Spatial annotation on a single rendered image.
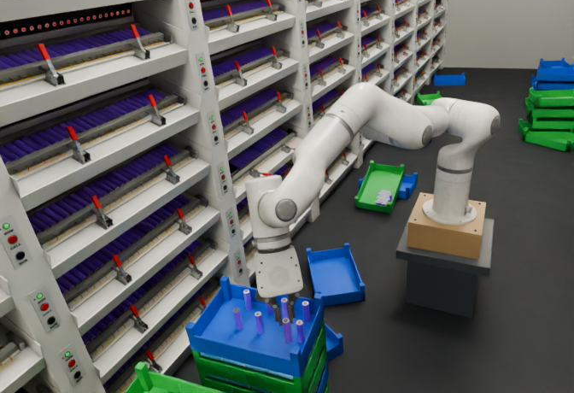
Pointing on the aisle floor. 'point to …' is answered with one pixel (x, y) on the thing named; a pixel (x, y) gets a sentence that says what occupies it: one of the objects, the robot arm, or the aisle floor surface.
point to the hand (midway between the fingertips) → (284, 313)
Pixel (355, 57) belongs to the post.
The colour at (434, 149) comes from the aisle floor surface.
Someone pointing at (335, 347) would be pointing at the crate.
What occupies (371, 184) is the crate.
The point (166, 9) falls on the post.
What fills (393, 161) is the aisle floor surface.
